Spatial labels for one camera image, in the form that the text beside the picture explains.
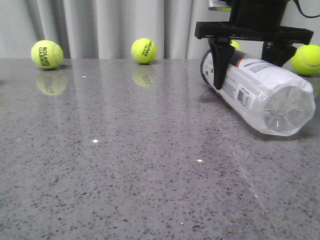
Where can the plain yellow tennis ball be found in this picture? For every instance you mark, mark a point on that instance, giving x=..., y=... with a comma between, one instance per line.
x=306, y=60

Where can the grey pleated curtain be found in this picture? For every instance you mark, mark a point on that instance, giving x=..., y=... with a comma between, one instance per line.
x=105, y=29

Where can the Wilson yellow tennis ball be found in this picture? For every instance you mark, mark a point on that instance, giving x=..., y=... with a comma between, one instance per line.
x=235, y=44

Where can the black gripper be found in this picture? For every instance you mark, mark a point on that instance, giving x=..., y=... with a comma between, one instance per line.
x=252, y=20

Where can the Head Team yellow tennis ball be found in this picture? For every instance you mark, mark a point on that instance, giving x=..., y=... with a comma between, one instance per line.
x=144, y=50

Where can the Roland Garros yellow tennis ball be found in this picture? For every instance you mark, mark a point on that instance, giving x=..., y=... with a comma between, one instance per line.
x=47, y=54

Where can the clear Wilson tennis ball can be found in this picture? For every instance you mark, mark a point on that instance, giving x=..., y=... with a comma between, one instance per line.
x=271, y=99

